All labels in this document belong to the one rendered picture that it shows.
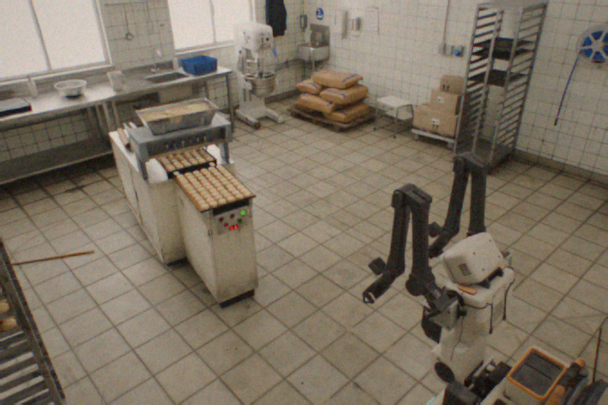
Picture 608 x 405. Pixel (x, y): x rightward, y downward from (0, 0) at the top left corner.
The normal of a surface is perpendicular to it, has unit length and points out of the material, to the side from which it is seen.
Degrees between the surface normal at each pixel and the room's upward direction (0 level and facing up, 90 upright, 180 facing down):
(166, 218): 90
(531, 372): 0
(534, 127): 90
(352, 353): 0
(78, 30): 90
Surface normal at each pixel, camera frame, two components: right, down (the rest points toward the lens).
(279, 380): -0.01, -0.87
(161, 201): 0.54, 0.41
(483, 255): 0.49, -0.32
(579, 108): -0.73, 0.34
